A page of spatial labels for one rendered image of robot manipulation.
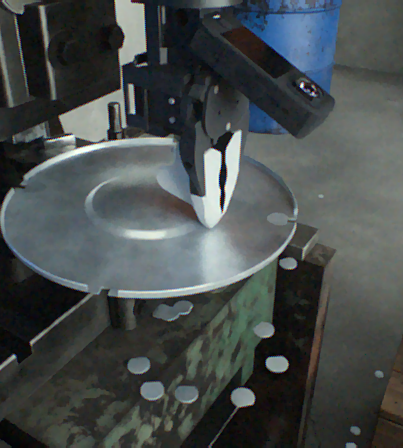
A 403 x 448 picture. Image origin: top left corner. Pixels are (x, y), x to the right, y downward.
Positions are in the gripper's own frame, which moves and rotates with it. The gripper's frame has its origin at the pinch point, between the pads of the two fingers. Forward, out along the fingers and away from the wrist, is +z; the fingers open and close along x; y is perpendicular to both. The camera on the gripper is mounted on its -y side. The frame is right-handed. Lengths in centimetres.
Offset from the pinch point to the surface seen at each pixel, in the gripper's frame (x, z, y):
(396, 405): -29, 45, -17
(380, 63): -330, 74, 70
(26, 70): 5.0, -12.3, 16.9
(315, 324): -21.6, 28.1, -4.2
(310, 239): -23.6, 15.5, -1.1
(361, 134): -219, 80, 46
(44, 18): 4.4, -16.9, 14.2
